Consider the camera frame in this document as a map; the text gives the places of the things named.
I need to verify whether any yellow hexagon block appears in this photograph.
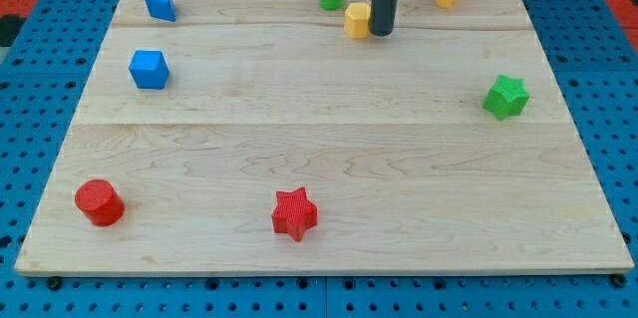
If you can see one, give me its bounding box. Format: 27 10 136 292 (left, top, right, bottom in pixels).
344 2 371 39

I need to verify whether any light wooden board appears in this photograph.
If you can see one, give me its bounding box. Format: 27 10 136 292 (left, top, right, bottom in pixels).
15 0 634 277

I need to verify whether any red star block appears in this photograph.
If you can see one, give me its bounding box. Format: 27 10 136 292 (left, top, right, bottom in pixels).
271 186 318 242

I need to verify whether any blue cube block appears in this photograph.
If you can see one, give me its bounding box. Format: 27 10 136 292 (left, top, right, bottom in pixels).
129 50 169 90

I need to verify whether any green star block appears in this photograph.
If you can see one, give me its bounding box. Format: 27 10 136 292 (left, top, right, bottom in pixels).
482 74 529 121

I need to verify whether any blue triangle block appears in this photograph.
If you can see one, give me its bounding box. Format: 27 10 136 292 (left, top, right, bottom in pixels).
145 0 176 22

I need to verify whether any red cylinder block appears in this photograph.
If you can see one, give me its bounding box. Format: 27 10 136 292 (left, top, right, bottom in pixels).
75 179 126 226

